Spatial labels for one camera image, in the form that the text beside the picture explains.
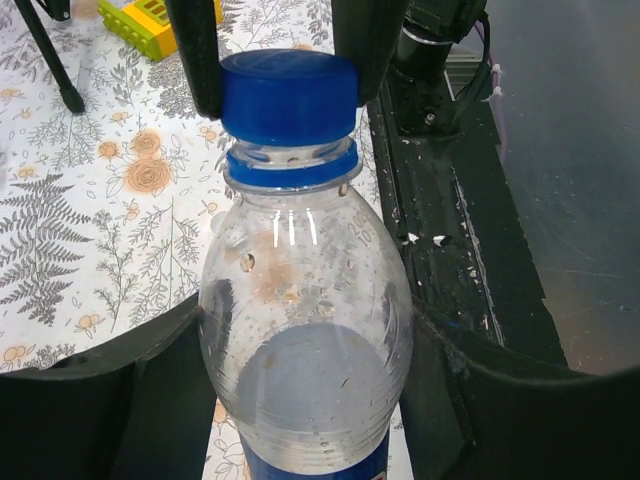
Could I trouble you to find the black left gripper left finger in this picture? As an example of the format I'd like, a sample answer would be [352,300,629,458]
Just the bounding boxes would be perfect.
[1,296,216,479]

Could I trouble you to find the black music stand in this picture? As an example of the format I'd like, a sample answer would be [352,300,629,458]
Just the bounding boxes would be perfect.
[14,0,85,114]

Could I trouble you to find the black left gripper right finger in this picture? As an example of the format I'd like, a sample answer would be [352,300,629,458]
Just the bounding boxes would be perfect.
[400,298,639,479]

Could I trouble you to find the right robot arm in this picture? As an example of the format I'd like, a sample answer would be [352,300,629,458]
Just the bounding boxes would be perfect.
[165,0,486,120]

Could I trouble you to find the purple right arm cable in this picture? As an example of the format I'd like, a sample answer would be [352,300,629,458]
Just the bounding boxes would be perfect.
[474,9,506,161]

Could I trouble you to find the yellow green toy block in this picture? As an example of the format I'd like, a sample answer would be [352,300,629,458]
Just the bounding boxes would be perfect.
[97,1,223,63]

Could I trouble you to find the blue bottle cap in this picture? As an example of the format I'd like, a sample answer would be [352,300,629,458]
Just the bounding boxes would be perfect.
[221,49,358,147]

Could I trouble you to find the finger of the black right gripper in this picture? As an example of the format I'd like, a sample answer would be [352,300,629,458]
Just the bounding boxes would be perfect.
[331,0,408,107]
[165,0,223,120]

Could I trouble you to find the Pepsi bottle blue label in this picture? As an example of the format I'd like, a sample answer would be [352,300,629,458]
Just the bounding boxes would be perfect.
[197,137,415,480]

